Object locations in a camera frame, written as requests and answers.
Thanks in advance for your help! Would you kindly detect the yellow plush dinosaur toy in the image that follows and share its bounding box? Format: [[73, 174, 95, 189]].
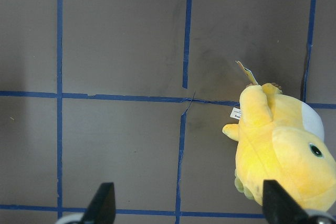
[[222, 68, 335, 211]]

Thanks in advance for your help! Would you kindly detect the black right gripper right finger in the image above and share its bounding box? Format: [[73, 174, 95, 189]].
[[262, 180, 309, 224]]

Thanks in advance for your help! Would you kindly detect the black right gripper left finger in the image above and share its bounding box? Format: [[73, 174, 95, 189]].
[[80, 182, 116, 223]]

